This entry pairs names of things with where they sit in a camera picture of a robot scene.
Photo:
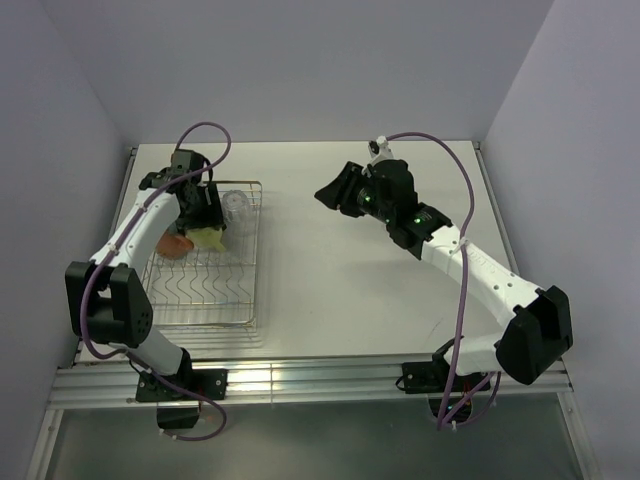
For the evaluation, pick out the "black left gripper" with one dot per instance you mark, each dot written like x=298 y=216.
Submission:
x=210 y=216

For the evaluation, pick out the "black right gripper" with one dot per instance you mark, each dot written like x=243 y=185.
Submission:
x=343 y=187

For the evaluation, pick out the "pale yellow mug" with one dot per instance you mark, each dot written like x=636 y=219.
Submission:
x=206 y=238

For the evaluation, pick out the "clear round glass cup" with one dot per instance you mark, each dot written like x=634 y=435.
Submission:
x=236 y=209

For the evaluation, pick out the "pink mug white interior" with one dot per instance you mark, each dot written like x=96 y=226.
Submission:
x=173 y=246

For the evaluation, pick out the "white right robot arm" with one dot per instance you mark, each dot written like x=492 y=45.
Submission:
x=535 y=323

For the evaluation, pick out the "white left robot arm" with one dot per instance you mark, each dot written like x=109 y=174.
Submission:
x=109 y=307

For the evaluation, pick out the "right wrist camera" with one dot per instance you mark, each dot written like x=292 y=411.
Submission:
x=379 y=150

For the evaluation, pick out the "wire dish rack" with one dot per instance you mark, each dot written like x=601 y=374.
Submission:
x=209 y=289

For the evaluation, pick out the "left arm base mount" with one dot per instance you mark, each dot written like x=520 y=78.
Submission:
x=180 y=400

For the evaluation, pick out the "aluminium rail frame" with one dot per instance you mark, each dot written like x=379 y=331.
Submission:
x=311 y=391

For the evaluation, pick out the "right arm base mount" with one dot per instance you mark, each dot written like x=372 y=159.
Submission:
x=430 y=377

